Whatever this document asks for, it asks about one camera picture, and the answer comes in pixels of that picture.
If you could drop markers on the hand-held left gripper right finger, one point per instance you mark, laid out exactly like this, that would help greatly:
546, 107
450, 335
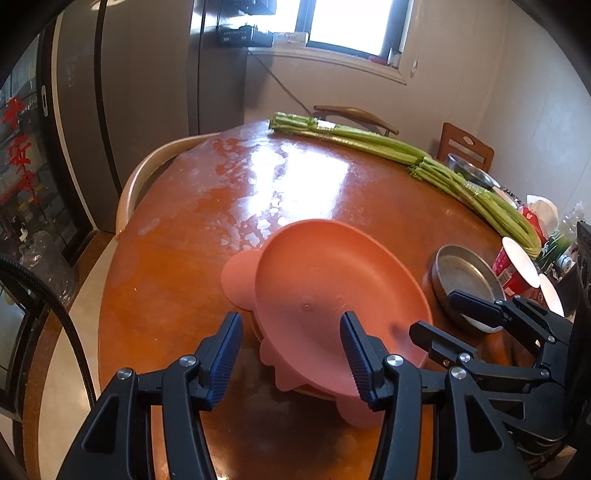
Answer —
358, 364

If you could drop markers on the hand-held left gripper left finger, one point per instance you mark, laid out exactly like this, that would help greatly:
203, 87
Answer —
226, 360

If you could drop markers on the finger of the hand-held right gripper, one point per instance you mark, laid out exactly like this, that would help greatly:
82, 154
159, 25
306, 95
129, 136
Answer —
466, 304
434, 344

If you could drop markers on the round steel dish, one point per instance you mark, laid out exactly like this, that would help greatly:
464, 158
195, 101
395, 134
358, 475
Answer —
461, 277

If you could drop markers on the pink lobed plate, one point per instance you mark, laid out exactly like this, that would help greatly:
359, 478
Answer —
238, 277

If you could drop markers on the pink oval plate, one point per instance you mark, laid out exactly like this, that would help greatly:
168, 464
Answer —
323, 286

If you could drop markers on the red paper cup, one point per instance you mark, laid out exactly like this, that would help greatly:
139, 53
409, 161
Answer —
551, 295
505, 272

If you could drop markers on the thick celery bunch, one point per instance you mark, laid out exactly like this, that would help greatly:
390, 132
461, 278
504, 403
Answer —
485, 203

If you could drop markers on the red plastic food bag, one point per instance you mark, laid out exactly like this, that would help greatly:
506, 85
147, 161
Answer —
531, 224

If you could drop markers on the black flask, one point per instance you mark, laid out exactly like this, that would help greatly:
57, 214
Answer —
569, 286

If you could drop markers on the green-labelled clear bottle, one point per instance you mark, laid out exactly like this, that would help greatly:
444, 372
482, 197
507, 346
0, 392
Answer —
554, 247

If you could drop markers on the steel mixing bowl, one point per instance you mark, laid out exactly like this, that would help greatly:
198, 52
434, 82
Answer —
475, 177

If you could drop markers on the brown chair backrest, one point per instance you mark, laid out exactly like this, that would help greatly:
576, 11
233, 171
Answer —
461, 147

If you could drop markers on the curved light wooden chair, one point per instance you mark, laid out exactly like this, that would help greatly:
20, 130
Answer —
127, 184

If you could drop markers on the large clear water jug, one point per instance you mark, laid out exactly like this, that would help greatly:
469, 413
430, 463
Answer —
46, 263

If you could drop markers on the thin celery bunch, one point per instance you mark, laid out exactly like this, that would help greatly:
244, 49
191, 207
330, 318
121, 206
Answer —
346, 136

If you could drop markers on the dark curved wooden chair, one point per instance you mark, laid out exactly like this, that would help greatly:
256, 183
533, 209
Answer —
351, 110

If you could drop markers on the small jar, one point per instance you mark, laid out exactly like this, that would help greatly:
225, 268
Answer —
395, 56

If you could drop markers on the small red item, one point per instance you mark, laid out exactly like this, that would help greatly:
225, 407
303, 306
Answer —
377, 59

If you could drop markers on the glass door with red decals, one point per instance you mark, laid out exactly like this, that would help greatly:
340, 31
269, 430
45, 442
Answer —
27, 184

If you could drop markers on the grey refrigerator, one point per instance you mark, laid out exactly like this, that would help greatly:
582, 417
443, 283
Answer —
138, 92

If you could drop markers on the window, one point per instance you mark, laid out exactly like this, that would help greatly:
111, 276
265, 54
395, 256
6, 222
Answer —
351, 23

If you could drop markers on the white box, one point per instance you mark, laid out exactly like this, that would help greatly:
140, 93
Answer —
291, 39

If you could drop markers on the black box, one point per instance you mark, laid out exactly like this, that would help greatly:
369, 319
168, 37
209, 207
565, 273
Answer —
235, 37

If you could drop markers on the white wall socket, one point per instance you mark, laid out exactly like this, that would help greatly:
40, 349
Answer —
413, 65

